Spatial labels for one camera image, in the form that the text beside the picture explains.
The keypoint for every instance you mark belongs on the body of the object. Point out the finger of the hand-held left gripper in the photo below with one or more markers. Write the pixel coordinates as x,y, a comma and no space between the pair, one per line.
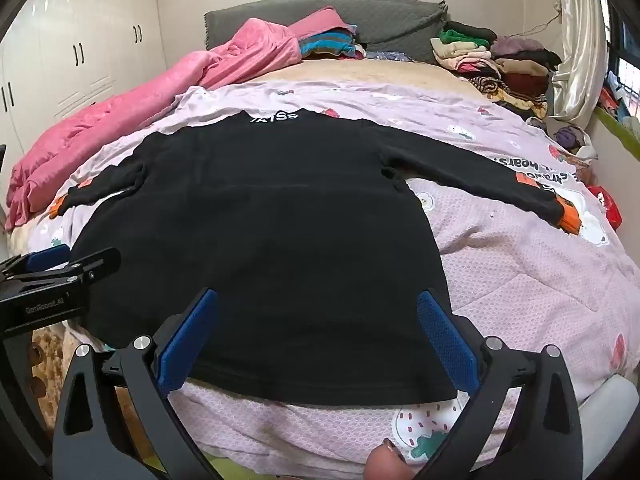
97,262
47,256

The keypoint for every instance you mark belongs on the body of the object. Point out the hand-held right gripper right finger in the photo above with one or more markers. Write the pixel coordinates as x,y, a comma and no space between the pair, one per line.
447,340

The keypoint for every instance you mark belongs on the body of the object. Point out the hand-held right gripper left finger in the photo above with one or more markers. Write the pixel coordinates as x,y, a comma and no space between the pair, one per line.
190,340

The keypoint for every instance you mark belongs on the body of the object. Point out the black printed t-shirt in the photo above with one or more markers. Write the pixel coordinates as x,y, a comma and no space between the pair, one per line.
275,260

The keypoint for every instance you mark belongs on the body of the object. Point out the pile of folded clothes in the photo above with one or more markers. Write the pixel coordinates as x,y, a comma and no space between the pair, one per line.
500,60

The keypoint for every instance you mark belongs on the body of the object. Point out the person's right hand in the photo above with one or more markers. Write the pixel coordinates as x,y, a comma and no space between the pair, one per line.
387,462

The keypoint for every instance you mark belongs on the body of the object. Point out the brown plush rug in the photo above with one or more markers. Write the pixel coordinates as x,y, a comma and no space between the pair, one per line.
47,350

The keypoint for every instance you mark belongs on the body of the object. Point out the lilac printed blanket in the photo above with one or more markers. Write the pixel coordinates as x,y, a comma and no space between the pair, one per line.
500,270

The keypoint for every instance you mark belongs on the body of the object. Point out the pink fleece blanket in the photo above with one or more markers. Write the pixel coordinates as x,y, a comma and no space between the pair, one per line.
125,110

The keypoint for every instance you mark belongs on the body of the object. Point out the white rounded object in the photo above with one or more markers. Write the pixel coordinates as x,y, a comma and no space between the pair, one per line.
602,410

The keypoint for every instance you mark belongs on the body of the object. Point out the red bag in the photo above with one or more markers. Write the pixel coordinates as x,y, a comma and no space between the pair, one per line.
607,205

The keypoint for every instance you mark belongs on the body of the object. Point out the white wardrobe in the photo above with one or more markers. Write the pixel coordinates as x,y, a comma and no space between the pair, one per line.
75,35

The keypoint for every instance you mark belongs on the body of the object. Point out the purple cloth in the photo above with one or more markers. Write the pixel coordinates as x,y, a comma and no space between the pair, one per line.
570,137

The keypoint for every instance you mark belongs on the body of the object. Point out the green window ledge cover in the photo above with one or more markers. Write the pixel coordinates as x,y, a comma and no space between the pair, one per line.
617,127

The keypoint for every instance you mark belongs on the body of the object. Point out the beige bed sheet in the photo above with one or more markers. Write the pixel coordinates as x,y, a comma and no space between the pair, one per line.
375,72

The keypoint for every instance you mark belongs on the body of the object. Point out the blue floral cloth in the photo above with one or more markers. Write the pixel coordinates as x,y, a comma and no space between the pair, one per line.
387,56

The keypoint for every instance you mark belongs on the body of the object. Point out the striped colourful cloth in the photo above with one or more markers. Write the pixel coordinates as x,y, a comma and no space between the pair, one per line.
330,45

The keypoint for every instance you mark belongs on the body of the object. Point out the grey headboard cover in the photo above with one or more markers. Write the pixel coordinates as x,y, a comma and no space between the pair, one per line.
390,20

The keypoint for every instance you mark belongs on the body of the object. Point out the pink pillow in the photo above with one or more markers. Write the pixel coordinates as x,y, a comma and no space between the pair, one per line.
320,22

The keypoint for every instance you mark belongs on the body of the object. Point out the window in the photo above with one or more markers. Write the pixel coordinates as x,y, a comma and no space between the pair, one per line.
625,65

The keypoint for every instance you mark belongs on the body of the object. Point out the cream curtain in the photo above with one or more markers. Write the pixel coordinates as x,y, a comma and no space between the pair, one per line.
582,35

